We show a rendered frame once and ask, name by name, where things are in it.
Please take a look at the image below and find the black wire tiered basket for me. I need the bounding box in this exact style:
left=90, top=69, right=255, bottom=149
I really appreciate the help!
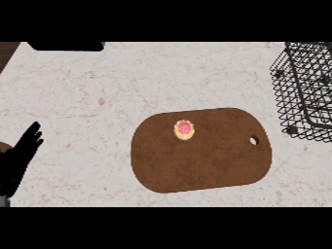
left=269, top=42, right=332, bottom=146

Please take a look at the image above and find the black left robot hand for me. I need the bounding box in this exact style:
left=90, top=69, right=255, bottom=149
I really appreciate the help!
left=0, top=121, right=44, bottom=204

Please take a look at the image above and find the black appliance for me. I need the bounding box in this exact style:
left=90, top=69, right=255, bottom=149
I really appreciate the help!
left=27, top=42, right=106, bottom=53

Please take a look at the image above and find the brown wooden cutting board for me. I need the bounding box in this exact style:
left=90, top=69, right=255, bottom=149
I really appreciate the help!
left=130, top=107, right=273, bottom=195

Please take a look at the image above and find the red and yellow tomato slice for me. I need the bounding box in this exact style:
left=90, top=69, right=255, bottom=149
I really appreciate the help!
left=173, top=119, right=196, bottom=141

